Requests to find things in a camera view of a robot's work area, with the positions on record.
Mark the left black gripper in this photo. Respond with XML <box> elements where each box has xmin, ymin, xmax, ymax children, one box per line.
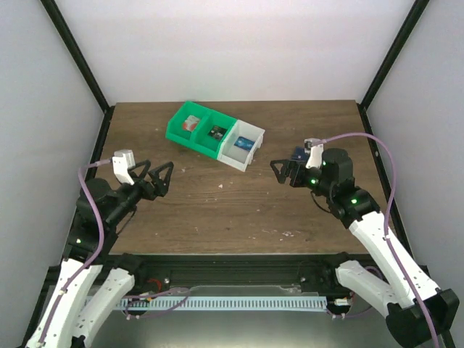
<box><xmin>107</xmin><ymin>160</ymin><xmax>176</xmax><ymax>229</ymax></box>

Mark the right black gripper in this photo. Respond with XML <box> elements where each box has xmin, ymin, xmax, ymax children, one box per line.
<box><xmin>270</xmin><ymin>160</ymin><xmax>334</xmax><ymax>199</ymax></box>

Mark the blue leather card holder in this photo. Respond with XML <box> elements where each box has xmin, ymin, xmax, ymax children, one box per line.
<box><xmin>291</xmin><ymin>146</ymin><xmax>309</xmax><ymax>162</ymax></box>

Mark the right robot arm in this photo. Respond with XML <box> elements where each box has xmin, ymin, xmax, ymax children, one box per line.
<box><xmin>270</xmin><ymin>146</ymin><xmax>460</xmax><ymax>347</ymax></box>

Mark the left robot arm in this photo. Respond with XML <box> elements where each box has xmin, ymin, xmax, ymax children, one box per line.
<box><xmin>25</xmin><ymin>157</ymin><xmax>174</xmax><ymax>347</ymax></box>

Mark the blue card in bin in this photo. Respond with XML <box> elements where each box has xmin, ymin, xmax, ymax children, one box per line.
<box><xmin>234</xmin><ymin>136</ymin><xmax>254</xmax><ymax>152</ymax></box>

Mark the red white card in bin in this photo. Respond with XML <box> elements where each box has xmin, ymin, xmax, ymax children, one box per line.
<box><xmin>182</xmin><ymin>115</ymin><xmax>201</xmax><ymax>132</ymax></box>

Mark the black card in bin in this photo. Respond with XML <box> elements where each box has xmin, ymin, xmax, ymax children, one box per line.
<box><xmin>208</xmin><ymin>125</ymin><xmax>228</xmax><ymax>141</ymax></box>

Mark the white storage bin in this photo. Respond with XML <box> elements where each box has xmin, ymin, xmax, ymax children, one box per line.
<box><xmin>217</xmin><ymin>120</ymin><xmax>265</xmax><ymax>172</ymax></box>

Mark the green double storage bin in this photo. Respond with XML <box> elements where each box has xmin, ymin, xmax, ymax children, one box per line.
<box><xmin>165</xmin><ymin>101</ymin><xmax>237</xmax><ymax>160</ymax></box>

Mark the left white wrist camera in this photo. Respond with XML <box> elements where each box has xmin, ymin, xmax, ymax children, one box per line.
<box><xmin>112</xmin><ymin>149</ymin><xmax>136</xmax><ymax>185</ymax></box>

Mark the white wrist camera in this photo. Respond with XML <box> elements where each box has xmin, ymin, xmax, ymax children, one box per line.
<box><xmin>304</xmin><ymin>138</ymin><xmax>323</xmax><ymax>169</ymax></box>
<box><xmin>112</xmin><ymin>149</ymin><xmax>136</xmax><ymax>185</ymax></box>

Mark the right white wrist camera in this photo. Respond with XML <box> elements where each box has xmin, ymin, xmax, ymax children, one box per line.
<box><xmin>304</xmin><ymin>138</ymin><xmax>323</xmax><ymax>169</ymax></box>

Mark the black aluminium frame rail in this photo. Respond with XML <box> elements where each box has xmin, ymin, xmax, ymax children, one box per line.
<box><xmin>96</xmin><ymin>252</ymin><xmax>390</xmax><ymax>296</ymax></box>

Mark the light blue slotted cable duct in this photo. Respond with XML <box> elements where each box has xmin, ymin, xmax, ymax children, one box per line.
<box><xmin>114</xmin><ymin>296</ymin><xmax>327</xmax><ymax>312</ymax></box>

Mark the left black frame post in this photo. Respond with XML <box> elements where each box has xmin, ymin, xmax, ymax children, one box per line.
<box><xmin>39</xmin><ymin>0</ymin><xmax>110</xmax><ymax>113</ymax></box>

